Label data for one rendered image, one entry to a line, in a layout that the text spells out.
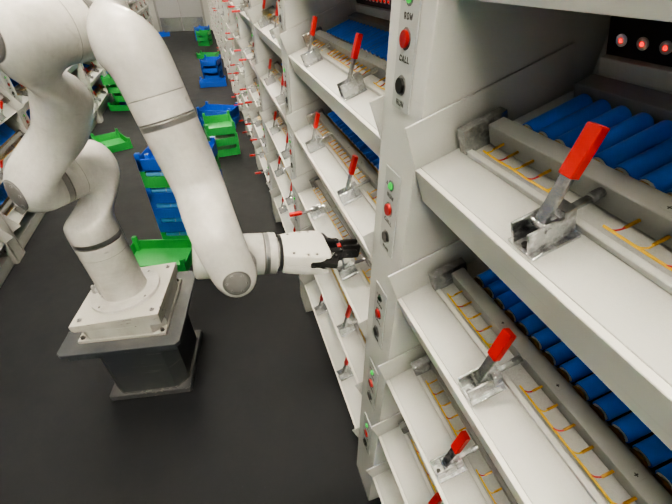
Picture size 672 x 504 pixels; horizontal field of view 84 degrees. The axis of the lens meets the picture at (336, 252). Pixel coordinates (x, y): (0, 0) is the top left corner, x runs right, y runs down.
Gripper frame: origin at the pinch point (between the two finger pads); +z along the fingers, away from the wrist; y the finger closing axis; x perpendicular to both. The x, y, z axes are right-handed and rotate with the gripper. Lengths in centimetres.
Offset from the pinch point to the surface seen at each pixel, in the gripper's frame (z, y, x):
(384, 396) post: -0.2, 27.4, -13.6
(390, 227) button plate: -5.8, 23.7, 20.3
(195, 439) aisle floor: -36, -3, -68
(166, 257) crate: -48, -97, -70
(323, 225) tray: 1.1, -20.9, -7.1
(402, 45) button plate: -9.3, 22.8, 41.2
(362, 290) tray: 2.0, 6.6, -6.5
